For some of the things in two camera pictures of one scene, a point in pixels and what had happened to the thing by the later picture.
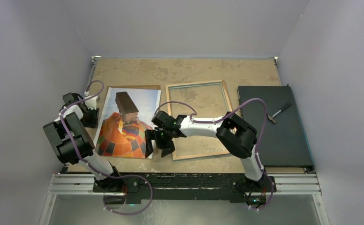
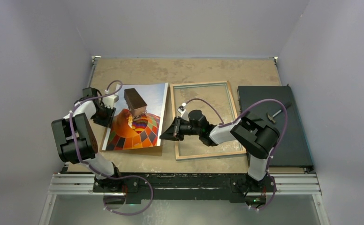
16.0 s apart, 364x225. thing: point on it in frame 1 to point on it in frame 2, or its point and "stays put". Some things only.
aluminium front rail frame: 295,184 stays put
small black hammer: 271,117 stays put
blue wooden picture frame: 211,100 stays put
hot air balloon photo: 125,115 stays put
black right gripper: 168,148 to 174,132
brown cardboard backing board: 156,87 to 156,150
